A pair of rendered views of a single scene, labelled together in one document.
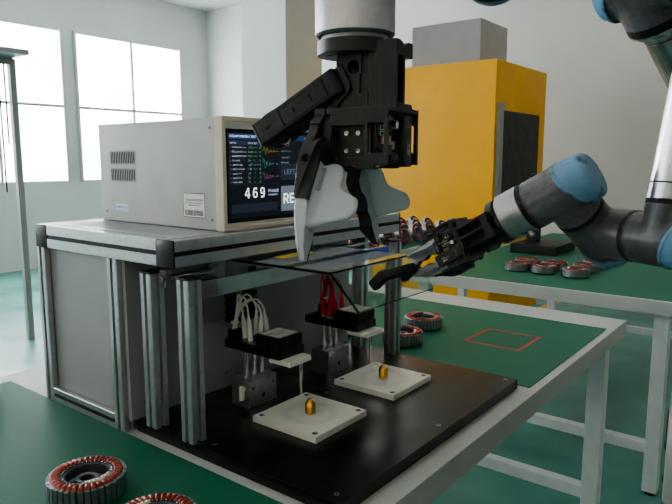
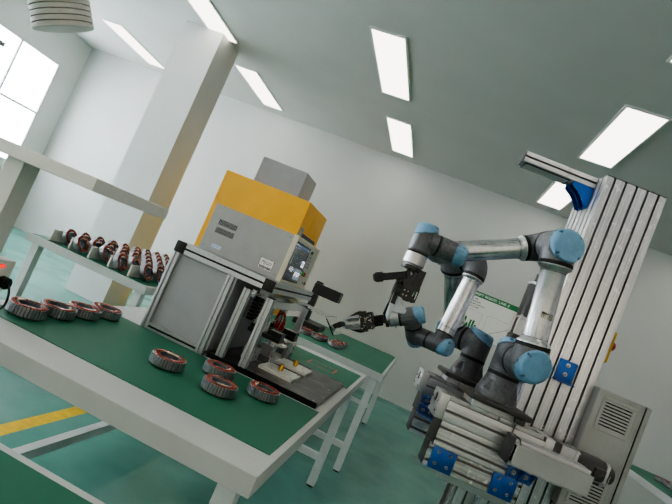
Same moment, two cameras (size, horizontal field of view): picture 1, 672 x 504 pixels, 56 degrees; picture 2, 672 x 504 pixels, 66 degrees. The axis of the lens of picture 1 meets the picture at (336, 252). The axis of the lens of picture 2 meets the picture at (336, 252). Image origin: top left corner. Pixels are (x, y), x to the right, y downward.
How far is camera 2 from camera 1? 1.27 m
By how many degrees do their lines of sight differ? 29
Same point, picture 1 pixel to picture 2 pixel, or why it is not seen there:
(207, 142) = (286, 242)
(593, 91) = (343, 239)
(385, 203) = not seen: hidden behind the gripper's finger
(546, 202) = (408, 318)
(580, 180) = (421, 315)
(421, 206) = not seen: hidden behind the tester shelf
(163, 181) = (251, 246)
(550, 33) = (332, 194)
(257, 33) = (163, 108)
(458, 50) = (287, 184)
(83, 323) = (190, 296)
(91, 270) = (209, 275)
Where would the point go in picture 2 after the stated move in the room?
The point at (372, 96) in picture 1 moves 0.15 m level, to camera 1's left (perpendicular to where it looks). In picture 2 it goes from (414, 283) to (379, 267)
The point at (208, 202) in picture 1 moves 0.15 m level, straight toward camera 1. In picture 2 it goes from (275, 266) to (294, 275)
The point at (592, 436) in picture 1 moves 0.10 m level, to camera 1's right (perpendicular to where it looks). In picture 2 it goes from (333, 428) to (346, 432)
